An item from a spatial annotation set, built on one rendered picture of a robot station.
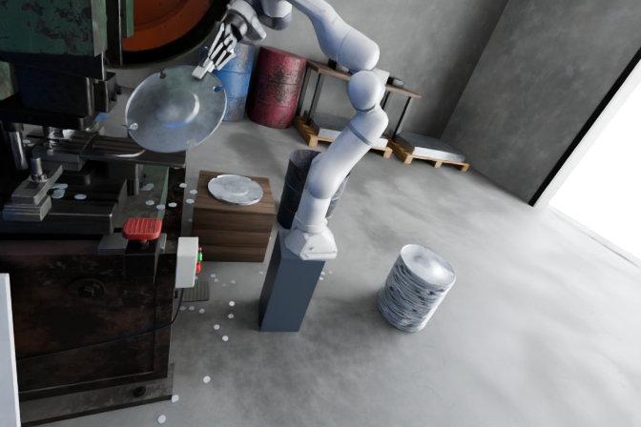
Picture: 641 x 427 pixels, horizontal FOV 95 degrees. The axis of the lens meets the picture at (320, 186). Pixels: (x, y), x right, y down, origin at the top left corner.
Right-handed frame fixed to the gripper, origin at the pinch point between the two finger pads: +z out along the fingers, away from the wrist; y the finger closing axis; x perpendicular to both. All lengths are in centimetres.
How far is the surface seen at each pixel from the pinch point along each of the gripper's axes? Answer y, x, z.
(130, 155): -2.3, -4.6, 32.0
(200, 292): -59, 11, 63
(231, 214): -71, 0, 28
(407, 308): -93, 99, 31
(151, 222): 7.3, 18.7, 44.6
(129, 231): 11, 18, 48
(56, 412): -34, 0, 106
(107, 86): 12.2, -8.6, 20.9
